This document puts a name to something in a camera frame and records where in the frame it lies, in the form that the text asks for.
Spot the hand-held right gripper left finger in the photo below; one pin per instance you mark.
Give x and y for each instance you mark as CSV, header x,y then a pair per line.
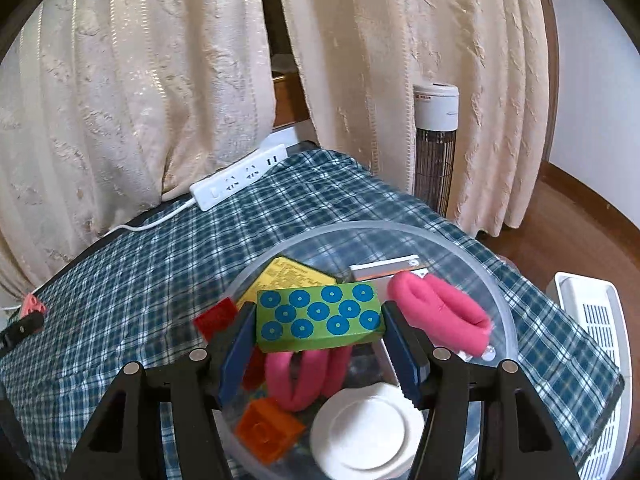
x,y
237,355

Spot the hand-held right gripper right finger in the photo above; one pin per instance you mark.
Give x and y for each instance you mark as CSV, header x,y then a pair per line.
x,y
402,360

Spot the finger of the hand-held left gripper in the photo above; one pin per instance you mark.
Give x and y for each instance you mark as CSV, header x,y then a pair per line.
x,y
20,330

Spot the red toy block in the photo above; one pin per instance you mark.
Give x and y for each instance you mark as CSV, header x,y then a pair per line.
x,y
217,317

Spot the pink foam hair roller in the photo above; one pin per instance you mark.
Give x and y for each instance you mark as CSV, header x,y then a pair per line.
x,y
440,310
280,380

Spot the orange toy block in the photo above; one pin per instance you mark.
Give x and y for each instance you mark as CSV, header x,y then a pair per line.
x,y
267,430

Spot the white round jar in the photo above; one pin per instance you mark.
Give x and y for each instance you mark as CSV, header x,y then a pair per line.
x,y
365,435

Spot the green block with blue circles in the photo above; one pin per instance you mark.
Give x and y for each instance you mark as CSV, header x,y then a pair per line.
x,y
320,320

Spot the clear plastic bowl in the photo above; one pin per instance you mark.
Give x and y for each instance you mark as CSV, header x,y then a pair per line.
x,y
465,260

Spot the white and grey box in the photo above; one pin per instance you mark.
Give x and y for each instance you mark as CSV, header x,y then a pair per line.
x,y
380,267

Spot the yellow and green box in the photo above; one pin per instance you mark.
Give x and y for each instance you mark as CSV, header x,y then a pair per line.
x,y
290,272

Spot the white power strip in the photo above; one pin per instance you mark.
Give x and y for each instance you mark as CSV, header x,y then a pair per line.
x,y
235,180

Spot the white plastic basket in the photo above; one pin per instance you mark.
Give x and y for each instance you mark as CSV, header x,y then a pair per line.
x,y
595,320

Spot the white tower heater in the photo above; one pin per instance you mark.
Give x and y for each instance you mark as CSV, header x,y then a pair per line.
x,y
435,150

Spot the cream curtain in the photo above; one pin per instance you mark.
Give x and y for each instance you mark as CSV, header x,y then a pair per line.
x,y
125,85
400,35

